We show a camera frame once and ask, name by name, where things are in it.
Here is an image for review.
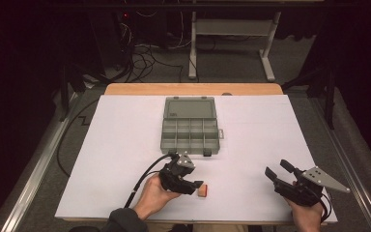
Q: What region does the hand-held gripper black cable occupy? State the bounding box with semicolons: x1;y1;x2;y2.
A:
124;153;179;209
315;191;333;224

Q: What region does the white board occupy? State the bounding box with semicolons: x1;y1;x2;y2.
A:
54;94;338;224

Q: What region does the black metal stand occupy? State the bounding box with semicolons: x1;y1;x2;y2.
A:
59;62;110;122
281;62;337;130

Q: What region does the tangle of floor cables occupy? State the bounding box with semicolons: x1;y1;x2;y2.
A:
119;9;194;83

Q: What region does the wooden table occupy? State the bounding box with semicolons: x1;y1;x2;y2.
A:
61;82;329;226

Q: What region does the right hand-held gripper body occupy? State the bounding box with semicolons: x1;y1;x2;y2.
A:
273;165;352;207

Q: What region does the grey plastic compartment box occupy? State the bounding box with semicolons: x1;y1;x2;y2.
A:
159;96;225;158

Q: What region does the person's right hand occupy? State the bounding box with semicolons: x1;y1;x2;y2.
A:
284;197;325;232

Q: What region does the white metal desk frame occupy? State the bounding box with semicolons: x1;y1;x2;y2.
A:
187;11;283;83

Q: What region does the person's left hand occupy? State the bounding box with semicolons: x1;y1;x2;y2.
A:
134;175;182;220

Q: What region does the long black floor cable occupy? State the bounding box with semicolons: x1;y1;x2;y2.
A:
56;98;100;178

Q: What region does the right hand-held gripper black cable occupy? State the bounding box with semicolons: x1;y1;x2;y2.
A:
315;191;333;224

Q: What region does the aluminium rail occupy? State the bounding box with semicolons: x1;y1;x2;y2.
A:
0;93;81;232
308;96;371;232

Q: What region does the left hand-held gripper black cable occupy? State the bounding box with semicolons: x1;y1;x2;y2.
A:
124;153;179;209

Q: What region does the dark equipment with red light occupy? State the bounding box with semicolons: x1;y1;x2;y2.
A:
88;9;135;71

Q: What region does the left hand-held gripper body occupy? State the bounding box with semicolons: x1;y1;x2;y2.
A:
158;154;197;195

